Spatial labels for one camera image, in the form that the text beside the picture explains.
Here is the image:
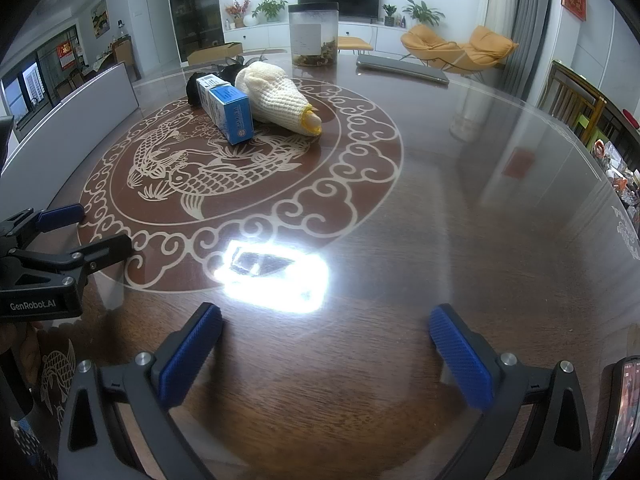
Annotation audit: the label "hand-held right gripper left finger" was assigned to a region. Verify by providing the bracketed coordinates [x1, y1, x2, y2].
[59, 302, 226, 480]

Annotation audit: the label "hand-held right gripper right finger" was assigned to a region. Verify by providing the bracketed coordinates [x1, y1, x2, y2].
[429, 302, 593, 480]

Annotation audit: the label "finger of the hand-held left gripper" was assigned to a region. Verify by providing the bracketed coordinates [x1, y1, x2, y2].
[9, 232, 133, 281]
[0, 203, 85, 250]

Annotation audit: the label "black velvet cloth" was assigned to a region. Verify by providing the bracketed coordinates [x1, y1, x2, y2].
[186, 57, 246, 107]

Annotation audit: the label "blue and white medicine box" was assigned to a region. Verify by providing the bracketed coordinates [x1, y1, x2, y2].
[196, 74, 252, 146]

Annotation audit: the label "black bow hair clip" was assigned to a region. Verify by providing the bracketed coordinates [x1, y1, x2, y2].
[210, 55, 246, 73]

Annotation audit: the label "cream knit glove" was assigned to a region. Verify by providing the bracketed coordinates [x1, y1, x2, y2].
[235, 60, 321, 137]

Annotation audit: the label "dark wooden desktop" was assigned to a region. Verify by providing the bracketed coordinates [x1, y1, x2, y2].
[0, 50, 640, 480]

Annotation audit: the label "glass balcony door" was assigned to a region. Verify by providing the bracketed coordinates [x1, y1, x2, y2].
[0, 25, 83, 126]

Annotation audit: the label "dark smartphone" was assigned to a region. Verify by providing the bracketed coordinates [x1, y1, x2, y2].
[592, 355, 640, 480]

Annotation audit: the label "small wooden cabinet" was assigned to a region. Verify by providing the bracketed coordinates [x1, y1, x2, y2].
[111, 37, 136, 68]

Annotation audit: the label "framed landscape painting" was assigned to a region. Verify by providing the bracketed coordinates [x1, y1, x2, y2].
[90, 0, 108, 38]

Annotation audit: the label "cardboard box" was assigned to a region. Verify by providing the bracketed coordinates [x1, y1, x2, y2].
[186, 41, 244, 65]

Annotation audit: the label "pile of colourful clutter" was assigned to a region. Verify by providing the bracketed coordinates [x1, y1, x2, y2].
[592, 137, 640, 206]

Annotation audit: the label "glass display cabinet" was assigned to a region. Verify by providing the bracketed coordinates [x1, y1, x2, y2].
[165, 0, 223, 61]

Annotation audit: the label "red flowers in vase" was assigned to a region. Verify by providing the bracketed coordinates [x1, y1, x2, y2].
[225, 0, 251, 28]

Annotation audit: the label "white television cabinet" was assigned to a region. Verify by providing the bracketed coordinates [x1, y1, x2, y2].
[222, 20, 416, 56]

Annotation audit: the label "wooden chair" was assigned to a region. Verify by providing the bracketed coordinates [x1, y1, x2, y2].
[547, 60, 608, 143]

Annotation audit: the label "bushy green potted plant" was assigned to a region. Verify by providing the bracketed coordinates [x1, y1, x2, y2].
[251, 0, 288, 23]

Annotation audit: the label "clear jar with black lid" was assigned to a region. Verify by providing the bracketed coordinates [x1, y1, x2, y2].
[288, 2, 340, 68]

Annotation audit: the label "orange lounge chair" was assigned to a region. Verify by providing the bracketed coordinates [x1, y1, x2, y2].
[401, 24, 471, 68]
[460, 25, 520, 73]

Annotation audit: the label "orange stool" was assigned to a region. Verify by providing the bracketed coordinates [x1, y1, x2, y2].
[338, 36, 375, 56]

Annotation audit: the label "grey curtain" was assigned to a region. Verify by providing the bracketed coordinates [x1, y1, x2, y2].
[500, 0, 553, 98]

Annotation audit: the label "long-leaf potted plant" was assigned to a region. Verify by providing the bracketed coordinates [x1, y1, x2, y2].
[403, 0, 445, 26]

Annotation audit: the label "white sheer curtain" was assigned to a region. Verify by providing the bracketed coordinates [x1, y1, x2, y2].
[480, 0, 523, 43]

